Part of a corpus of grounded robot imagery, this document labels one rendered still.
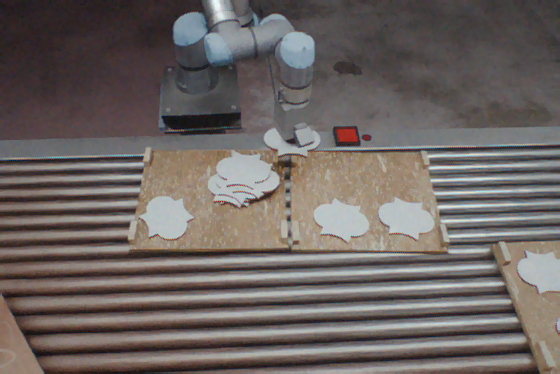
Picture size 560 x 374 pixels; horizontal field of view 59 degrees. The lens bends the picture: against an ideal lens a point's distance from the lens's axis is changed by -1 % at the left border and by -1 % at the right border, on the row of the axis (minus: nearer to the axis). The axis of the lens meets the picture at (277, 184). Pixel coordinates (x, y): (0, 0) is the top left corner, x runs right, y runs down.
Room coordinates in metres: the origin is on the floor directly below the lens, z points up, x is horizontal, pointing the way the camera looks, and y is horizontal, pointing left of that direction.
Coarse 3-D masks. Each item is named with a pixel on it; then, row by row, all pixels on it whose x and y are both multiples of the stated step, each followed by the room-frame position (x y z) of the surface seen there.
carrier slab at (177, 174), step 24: (144, 168) 0.95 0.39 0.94; (168, 168) 0.95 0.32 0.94; (192, 168) 0.96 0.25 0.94; (216, 168) 0.96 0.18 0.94; (144, 192) 0.86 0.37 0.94; (168, 192) 0.86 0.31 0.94; (192, 192) 0.87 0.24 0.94; (216, 216) 0.79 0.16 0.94; (240, 216) 0.79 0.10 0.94; (264, 216) 0.79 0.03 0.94; (144, 240) 0.70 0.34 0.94; (192, 240) 0.71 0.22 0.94; (216, 240) 0.71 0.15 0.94; (240, 240) 0.71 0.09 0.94; (264, 240) 0.72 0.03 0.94
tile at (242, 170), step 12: (240, 156) 0.96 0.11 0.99; (252, 156) 0.96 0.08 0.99; (228, 168) 0.92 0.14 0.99; (240, 168) 0.92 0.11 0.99; (252, 168) 0.92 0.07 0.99; (264, 168) 0.92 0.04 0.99; (228, 180) 0.87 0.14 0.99; (240, 180) 0.87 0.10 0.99; (252, 180) 0.87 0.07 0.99; (264, 180) 0.88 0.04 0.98
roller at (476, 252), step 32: (192, 256) 0.67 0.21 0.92; (224, 256) 0.67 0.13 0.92; (256, 256) 0.68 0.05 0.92; (288, 256) 0.68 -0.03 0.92; (320, 256) 0.68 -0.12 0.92; (352, 256) 0.69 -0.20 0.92; (384, 256) 0.69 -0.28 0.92; (416, 256) 0.70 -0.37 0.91; (448, 256) 0.70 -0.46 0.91; (480, 256) 0.71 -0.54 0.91
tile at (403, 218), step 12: (384, 204) 0.84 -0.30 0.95; (396, 204) 0.84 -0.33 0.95; (408, 204) 0.84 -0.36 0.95; (420, 204) 0.85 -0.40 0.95; (384, 216) 0.80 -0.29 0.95; (396, 216) 0.80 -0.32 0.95; (408, 216) 0.80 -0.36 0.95; (420, 216) 0.80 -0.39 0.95; (396, 228) 0.76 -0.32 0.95; (408, 228) 0.76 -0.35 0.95; (420, 228) 0.76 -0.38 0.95; (432, 228) 0.77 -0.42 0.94
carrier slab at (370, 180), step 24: (312, 168) 0.97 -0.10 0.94; (336, 168) 0.98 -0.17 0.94; (360, 168) 0.98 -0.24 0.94; (384, 168) 0.98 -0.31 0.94; (408, 168) 0.99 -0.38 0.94; (312, 192) 0.88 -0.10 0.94; (336, 192) 0.89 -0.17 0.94; (360, 192) 0.89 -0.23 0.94; (384, 192) 0.89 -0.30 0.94; (408, 192) 0.90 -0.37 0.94; (432, 192) 0.90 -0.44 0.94; (312, 216) 0.80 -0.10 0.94; (432, 216) 0.81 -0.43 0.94; (312, 240) 0.72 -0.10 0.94; (336, 240) 0.72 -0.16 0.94; (360, 240) 0.73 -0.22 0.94; (384, 240) 0.73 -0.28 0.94; (408, 240) 0.73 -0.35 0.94; (432, 240) 0.73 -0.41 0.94
